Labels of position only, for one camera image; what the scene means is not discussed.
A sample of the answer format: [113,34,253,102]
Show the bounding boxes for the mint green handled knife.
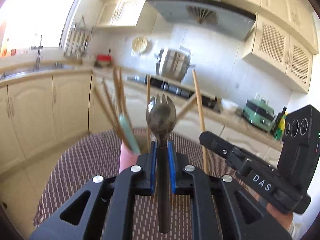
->
[119,114,141,154]

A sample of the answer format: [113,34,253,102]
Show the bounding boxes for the dark spork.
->
[146,94,176,234]

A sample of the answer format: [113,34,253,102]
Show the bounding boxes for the steel kitchen sink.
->
[1,62,74,80]

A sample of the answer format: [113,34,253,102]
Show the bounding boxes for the person's right hand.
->
[249,188,293,231]

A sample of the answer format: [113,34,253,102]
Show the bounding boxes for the green electric cooker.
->
[242,99,274,132]

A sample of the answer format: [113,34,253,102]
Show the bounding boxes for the green oil bottle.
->
[273,112,287,141]

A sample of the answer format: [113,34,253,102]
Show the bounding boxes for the white bowl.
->
[221,99,239,114]

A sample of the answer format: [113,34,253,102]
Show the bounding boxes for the dark olive oil bottle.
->
[270,106,287,136]

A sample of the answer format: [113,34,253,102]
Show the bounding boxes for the black gas stove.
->
[126,75,221,114]

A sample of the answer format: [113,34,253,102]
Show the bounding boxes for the brown polka dot tablecloth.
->
[34,127,251,240]

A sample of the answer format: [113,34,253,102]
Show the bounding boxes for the pink utensil cup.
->
[119,127,148,173]

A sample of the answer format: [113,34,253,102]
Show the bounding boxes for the stainless steel steamer pot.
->
[153,46,196,82]

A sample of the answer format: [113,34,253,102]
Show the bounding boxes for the right lattice cabinet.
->
[242,14,313,94]

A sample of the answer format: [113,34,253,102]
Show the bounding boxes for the lattice cabinet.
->
[95,0,158,32]
[242,14,313,94]

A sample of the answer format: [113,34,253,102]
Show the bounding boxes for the lower cream cabinets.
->
[0,69,283,221]

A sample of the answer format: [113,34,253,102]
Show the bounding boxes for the cream round strainer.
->
[131,36,152,55]

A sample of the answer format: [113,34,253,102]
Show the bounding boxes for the grey range hood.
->
[147,0,256,40]

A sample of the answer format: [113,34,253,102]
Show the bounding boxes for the red container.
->
[95,54,112,67]

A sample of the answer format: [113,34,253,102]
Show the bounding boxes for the chrome faucet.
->
[31,35,43,70]

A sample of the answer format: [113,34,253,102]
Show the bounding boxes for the hanging utensil rack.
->
[64,16,94,59]

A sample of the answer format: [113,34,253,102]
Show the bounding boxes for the left lattice cabinet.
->
[95,0,158,32]

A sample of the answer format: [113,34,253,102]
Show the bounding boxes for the window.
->
[1,0,74,57]

